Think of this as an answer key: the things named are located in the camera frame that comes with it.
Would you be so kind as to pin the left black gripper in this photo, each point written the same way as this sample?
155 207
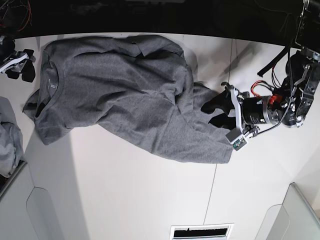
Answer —
255 110

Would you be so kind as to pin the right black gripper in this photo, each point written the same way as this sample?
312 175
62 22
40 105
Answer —
16 65

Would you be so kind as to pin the dark grey t-shirt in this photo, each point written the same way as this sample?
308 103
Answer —
139 88

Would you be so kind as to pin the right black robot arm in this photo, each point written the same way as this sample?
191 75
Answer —
15 15

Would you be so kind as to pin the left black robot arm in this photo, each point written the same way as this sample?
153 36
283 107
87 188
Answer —
295 76

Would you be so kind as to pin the light grey clothes pile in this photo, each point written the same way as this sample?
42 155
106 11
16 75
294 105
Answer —
11 139

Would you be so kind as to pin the right white bin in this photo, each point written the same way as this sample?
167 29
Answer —
293 219

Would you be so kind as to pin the white bin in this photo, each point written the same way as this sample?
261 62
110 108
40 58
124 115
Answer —
293 219
26 211

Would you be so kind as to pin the left white bin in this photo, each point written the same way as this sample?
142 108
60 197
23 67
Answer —
26 211

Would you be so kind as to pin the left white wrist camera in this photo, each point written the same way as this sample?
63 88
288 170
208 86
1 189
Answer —
236 139

